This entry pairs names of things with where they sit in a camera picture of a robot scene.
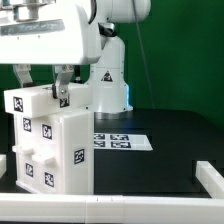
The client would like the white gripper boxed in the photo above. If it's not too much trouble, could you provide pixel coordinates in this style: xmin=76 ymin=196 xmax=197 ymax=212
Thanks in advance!
xmin=0 ymin=0 xmax=101 ymax=99

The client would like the white cabinet top block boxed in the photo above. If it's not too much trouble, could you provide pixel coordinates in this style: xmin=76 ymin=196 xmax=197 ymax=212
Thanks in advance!
xmin=4 ymin=83 xmax=93 ymax=118

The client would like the white small door panel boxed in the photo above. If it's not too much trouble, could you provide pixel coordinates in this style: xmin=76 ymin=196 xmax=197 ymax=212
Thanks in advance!
xmin=13 ymin=115 xmax=36 ymax=190

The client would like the white cabinet door panel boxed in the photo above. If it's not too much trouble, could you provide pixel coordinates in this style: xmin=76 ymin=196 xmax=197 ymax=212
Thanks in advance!
xmin=32 ymin=117 xmax=63 ymax=194

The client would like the white cabinet body box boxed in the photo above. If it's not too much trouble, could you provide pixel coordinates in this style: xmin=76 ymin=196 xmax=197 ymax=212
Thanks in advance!
xmin=13 ymin=109 xmax=94 ymax=195

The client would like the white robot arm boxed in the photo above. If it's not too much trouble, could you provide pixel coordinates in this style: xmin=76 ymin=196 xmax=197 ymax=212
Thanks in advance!
xmin=0 ymin=0 xmax=151 ymax=118

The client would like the white flat marker plate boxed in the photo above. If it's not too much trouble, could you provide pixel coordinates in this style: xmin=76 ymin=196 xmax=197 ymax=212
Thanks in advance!
xmin=94 ymin=133 xmax=153 ymax=151

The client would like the white block at left edge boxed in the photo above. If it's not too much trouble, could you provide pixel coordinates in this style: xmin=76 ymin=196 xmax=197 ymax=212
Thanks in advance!
xmin=0 ymin=154 xmax=7 ymax=179

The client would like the white front rail bar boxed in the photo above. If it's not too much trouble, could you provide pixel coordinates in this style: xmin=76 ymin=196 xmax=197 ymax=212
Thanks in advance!
xmin=0 ymin=161 xmax=224 ymax=224

